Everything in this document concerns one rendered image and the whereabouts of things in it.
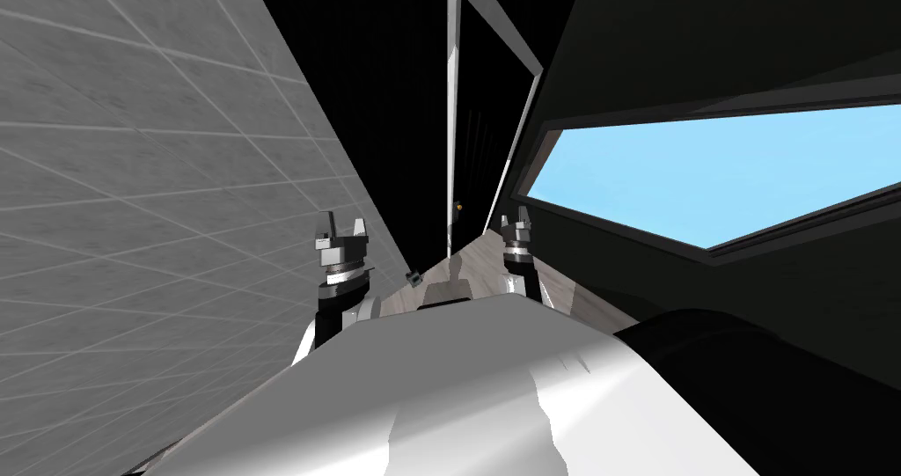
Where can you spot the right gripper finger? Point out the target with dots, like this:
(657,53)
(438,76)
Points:
(505,222)
(524,216)

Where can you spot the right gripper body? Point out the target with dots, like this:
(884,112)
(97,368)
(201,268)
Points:
(517,237)

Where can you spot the black door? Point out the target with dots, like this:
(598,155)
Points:
(486,110)

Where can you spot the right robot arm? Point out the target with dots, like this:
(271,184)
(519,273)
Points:
(739,391)

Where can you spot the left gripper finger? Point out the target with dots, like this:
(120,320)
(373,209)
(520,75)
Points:
(326,224)
(360,227)

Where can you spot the black framed window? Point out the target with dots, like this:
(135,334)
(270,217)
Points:
(711,173)

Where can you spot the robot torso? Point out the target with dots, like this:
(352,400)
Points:
(457,391)

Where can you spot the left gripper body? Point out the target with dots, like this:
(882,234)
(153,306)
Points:
(341,248)

